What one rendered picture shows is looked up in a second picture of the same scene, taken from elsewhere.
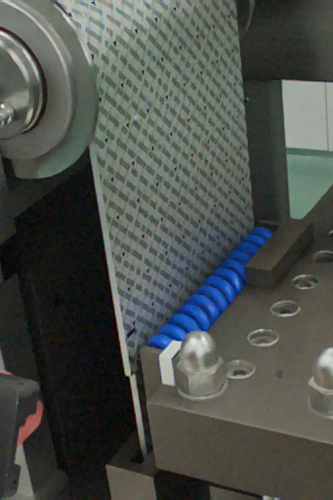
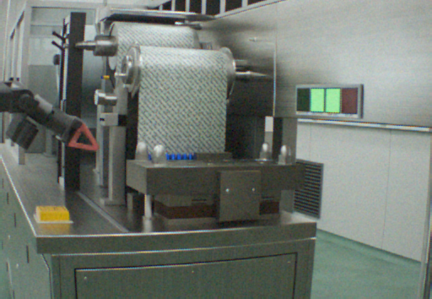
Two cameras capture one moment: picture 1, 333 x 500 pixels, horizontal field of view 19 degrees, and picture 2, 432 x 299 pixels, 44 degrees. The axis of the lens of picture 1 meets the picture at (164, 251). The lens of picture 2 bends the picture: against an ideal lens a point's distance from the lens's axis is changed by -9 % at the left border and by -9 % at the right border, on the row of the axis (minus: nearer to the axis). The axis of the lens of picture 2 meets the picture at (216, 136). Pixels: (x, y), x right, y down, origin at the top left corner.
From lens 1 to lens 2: 1.04 m
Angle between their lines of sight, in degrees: 40
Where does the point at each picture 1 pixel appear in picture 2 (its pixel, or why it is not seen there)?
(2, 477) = (64, 134)
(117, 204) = (145, 108)
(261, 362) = not seen: hidden behind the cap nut
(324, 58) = (264, 106)
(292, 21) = (259, 94)
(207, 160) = (197, 118)
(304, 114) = not seen: outside the picture
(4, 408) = (72, 121)
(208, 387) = (138, 157)
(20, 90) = (127, 68)
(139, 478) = (130, 196)
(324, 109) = not seen: outside the picture
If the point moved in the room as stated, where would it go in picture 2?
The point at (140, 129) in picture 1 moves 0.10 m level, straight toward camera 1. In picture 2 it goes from (162, 92) to (136, 90)
